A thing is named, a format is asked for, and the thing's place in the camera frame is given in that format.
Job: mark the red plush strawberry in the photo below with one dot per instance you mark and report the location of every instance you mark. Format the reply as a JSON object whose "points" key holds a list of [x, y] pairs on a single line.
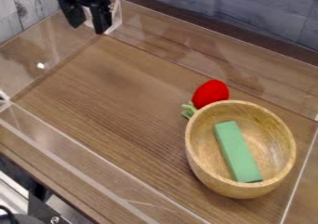
{"points": [[210, 92]]}

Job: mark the wooden bowl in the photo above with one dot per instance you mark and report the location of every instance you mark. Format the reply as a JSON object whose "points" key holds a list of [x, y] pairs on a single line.
{"points": [[269, 139]]}

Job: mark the black metal bracket with bolt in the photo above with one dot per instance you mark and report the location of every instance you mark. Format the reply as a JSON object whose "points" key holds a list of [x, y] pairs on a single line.
{"points": [[39, 210]]}

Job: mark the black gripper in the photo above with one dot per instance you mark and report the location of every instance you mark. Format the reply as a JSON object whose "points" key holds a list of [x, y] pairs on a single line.
{"points": [[102, 15]]}

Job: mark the green rectangular block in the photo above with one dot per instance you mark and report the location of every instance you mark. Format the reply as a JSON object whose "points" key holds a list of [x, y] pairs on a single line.
{"points": [[237, 154]]}

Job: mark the clear acrylic tray enclosure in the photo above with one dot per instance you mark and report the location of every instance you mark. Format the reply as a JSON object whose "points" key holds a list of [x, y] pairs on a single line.
{"points": [[93, 124]]}

